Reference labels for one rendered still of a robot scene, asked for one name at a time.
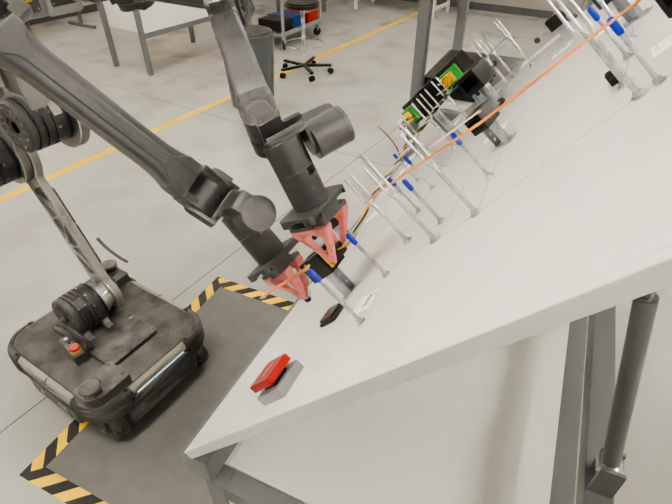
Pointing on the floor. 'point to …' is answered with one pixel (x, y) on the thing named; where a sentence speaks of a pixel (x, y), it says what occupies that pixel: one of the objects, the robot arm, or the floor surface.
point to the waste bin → (260, 40)
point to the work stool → (304, 37)
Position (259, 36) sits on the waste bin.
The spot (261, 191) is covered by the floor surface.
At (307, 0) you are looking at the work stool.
